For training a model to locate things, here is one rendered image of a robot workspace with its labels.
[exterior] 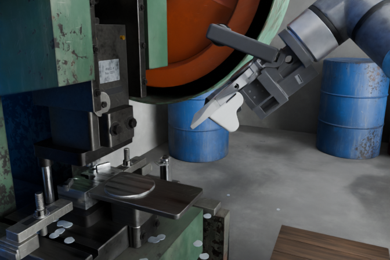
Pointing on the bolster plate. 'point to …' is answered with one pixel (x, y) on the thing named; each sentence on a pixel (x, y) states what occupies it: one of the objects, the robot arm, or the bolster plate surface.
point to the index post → (166, 172)
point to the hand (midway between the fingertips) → (195, 114)
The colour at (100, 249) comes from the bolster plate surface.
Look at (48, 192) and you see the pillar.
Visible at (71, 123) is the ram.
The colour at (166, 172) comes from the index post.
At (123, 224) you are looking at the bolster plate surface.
